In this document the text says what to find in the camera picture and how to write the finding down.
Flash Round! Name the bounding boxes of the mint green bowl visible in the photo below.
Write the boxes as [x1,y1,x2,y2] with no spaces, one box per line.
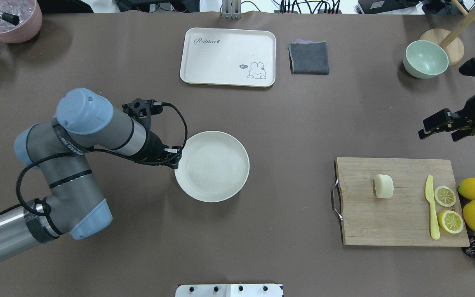
[403,40,450,79]

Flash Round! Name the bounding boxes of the cream rabbit tray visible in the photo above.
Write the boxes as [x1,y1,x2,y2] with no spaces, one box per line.
[179,28,276,87]

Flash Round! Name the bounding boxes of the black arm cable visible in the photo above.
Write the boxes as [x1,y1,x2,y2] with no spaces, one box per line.
[15,102,188,236]

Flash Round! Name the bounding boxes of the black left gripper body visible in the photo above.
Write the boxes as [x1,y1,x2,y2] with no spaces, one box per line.
[122,98,169,163]

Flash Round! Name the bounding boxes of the white steamed bun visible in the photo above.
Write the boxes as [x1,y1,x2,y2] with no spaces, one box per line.
[374,174,394,199]

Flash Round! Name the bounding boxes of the wooden mug tree stand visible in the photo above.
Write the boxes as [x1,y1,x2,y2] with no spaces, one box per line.
[420,0,475,66]

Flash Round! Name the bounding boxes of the yellow plastic knife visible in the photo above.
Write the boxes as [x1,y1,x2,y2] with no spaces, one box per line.
[424,175,440,240]

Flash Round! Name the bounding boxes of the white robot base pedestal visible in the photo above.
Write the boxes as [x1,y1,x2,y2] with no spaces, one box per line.
[175,283,284,297]

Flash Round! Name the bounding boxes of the aluminium frame post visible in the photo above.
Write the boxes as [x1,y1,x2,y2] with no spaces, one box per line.
[221,0,242,19]

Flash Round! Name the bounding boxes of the cream round plate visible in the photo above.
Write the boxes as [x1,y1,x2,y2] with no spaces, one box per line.
[174,130,249,203]

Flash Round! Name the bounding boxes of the pink bowl of ice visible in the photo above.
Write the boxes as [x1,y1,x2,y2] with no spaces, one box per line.
[0,0,43,44]

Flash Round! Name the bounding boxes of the lemon half slice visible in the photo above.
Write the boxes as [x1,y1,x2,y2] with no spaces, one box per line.
[434,186,458,207]
[437,210,464,234]

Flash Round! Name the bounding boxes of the wooden cutting board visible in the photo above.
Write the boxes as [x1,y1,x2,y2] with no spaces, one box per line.
[331,157,469,247]

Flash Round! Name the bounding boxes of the dark purple grapes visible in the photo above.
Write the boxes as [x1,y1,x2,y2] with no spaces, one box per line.
[461,236,475,258]

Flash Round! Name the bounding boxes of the grey folded cloth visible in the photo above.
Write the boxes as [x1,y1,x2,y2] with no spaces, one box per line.
[288,39,330,75]

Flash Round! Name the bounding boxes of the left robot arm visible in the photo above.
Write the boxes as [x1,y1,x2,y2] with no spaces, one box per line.
[0,88,183,261]

